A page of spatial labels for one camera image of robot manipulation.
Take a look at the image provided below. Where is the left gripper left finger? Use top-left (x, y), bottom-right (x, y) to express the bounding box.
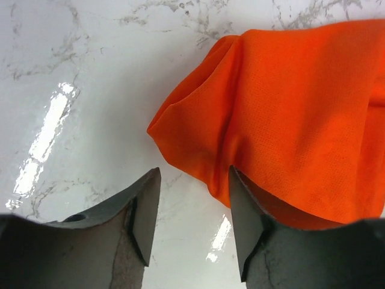
top-left (1, 168), bottom-right (161, 288)

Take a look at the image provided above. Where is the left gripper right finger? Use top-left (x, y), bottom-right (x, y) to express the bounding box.
top-left (229, 167), bottom-right (384, 288)

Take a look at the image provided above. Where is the orange t shirt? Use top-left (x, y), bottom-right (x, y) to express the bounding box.
top-left (147, 19), bottom-right (384, 229)

